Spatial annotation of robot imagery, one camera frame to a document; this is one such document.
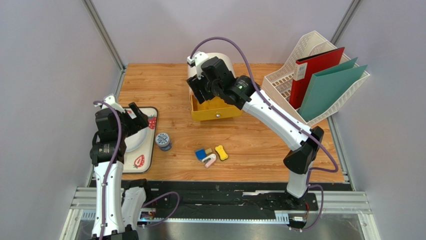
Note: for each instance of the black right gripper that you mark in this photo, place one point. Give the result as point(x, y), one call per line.
point(202, 87)

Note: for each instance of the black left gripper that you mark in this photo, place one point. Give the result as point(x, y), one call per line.
point(138, 123)

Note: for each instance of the round drawer storage box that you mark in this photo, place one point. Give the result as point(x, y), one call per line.
point(216, 108)

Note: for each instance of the blue patterned tape roll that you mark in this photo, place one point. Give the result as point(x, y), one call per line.
point(163, 141)

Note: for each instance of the yellow bone-shaped eraser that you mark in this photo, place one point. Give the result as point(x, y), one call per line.
point(221, 152)

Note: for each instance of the red file folder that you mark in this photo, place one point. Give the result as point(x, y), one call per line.
point(306, 67)

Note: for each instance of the teal file folder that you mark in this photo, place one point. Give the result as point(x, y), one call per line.
point(327, 86)

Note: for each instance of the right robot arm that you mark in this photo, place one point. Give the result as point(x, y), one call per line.
point(302, 140)

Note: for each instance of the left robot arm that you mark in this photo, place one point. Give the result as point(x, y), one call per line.
point(116, 208)

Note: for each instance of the white paper plate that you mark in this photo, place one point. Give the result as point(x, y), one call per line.
point(136, 140)

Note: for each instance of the strawberry pattern tray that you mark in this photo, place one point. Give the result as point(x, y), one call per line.
point(140, 160)

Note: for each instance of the white plastic file rack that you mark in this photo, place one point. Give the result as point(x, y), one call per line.
point(278, 84)

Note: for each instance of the blue grey lint roller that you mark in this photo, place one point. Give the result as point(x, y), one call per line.
point(200, 154)

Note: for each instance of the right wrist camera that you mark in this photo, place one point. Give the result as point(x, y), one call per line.
point(194, 64)

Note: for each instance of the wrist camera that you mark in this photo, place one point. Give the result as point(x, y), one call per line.
point(194, 64)
point(110, 100)

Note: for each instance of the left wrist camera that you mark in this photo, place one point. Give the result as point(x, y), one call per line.
point(110, 100)

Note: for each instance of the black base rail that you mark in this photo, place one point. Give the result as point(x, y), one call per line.
point(227, 200)

